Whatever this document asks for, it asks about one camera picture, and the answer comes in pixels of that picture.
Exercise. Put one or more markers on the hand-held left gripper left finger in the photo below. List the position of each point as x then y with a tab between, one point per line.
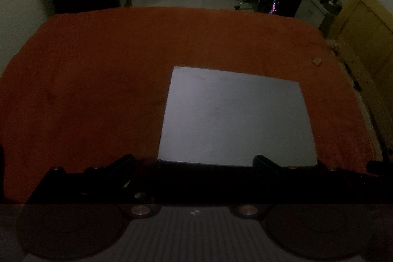
124	166

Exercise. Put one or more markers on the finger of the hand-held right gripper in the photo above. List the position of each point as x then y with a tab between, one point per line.
379	166

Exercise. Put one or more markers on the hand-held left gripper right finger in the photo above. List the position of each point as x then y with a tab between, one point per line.
264	164

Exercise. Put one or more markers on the white board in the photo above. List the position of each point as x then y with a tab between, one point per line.
233	117

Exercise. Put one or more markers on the orange blanket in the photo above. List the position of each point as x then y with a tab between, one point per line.
92	81

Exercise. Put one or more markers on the small yellow block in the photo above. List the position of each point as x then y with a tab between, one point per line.
317	61

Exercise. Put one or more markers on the yellow wooden door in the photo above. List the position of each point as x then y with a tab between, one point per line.
365	44

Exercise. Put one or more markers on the computer case with coloured lights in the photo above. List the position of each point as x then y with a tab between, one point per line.
275	5

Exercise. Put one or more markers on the white box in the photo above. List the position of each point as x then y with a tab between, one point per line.
310	10

